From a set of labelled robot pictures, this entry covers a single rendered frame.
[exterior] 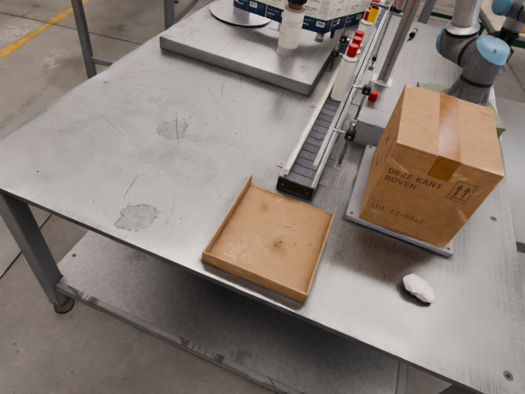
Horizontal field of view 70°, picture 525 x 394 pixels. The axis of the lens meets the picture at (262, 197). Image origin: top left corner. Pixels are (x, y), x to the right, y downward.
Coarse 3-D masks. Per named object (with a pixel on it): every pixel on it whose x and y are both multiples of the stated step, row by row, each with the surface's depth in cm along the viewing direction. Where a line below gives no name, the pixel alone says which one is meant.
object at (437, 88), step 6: (420, 84) 154; (426, 84) 154; (432, 84) 155; (438, 84) 155; (432, 90) 151; (438, 90) 151; (444, 90) 151; (492, 108) 144; (498, 120) 138; (498, 126) 135; (504, 126) 135; (498, 132) 135
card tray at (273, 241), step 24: (240, 192) 101; (264, 192) 108; (240, 216) 100; (264, 216) 102; (288, 216) 103; (312, 216) 104; (216, 240) 94; (240, 240) 95; (264, 240) 96; (288, 240) 97; (312, 240) 98; (216, 264) 88; (240, 264) 90; (264, 264) 91; (288, 264) 92; (312, 264) 93; (288, 288) 84
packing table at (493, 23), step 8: (488, 0) 294; (480, 8) 278; (488, 8) 280; (440, 16) 438; (448, 16) 436; (480, 16) 286; (488, 16) 266; (496, 16) 268; (504, 16) 271; (480, 24) 436; (488, 24) 259; (496, 24) 256; (480, 32) 440; (488, 32) 267; (520, 40) 249
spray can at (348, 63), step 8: (352, 48) 125; (344, 56) 128; (352, 56) 127; (344, 64) 129; (352, 64) 128; (344, 72) 130; (352, 72) 131; (336, 80) 134; (344, 80) 132; (336, 88) 135; (344, 88) 135; (336, 96) 137
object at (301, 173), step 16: (368, 48) 175; (320, 112) 132; (336, 112) 134; (320, 128) 125; (304, 144) 118; (320, 144) 119; (304, 160) 113; (320, 160) 114; (288, 176) 107; (304, 176) 108
